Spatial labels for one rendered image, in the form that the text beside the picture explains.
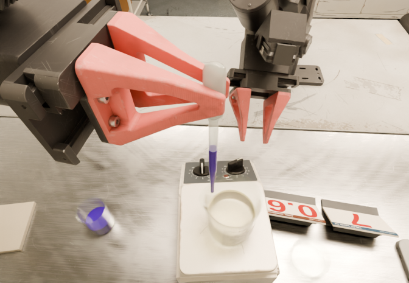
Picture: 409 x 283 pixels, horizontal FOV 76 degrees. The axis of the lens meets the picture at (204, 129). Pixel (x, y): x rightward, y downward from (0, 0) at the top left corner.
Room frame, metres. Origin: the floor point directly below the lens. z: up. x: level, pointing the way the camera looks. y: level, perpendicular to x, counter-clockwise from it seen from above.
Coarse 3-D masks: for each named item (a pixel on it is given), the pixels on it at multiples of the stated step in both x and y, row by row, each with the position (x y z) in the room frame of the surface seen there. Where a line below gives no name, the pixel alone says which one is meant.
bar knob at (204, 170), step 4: (200, 160) 0.25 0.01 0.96; (200, 164) 0.23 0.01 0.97; (196, 168) 0.24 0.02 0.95; (200, 168) 0.22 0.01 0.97; (204, 168) 0.23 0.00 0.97; (208, 168) 0.24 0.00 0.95; (196, 172) 0.22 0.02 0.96; (200, 172) 0.22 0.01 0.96; (204, 172) 0.22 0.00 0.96; (208, 172) 0.22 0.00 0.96
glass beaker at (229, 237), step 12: (216, 180) 0.15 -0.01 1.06; (228, 180) 0.15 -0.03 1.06; (240, 180) 0.15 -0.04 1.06; (252, 180) 0.15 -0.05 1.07; (204, 192) 0.13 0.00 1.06; (216, 192) 0.15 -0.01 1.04; (252, 192) 0.14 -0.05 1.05; (204, 204) 0.12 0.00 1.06; (216, 228) 0.10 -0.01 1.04; (228, 228) 0.10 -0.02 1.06; (240, 228) 0.10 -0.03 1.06; (252, 228) 0.10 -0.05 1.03; (216, 240) 0.10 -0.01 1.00; (228, 240) 0.10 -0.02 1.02; (240, 240) 0.10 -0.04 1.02
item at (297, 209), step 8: (272, 200) 0.19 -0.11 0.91; (272, 208) 0.17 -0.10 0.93; (280, 208) 0.17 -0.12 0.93; (288, 208) 0.17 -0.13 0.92; (296, 208) 0.17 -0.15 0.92; (304, 208) 0.17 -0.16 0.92; (312, 208) 0.17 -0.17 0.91; (304, 216) 0.15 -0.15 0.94; (312, 216) 0.15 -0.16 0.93; (320, 216) 0.15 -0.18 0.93
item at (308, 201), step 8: (264, 192) 0.21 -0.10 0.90; (272, 192) 0.21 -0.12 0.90; (280, 192) 0.21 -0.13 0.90; (280, 200) 0.19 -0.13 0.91; (288, 200) 0.19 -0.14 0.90; (296, 200) 0.19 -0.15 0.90; (304, 200) 0.19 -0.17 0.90; (312, 200) 0.19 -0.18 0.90; (272, 216) 0.16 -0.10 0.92; (280, 216) 0.15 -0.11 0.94; (304, 224) 0.15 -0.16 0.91
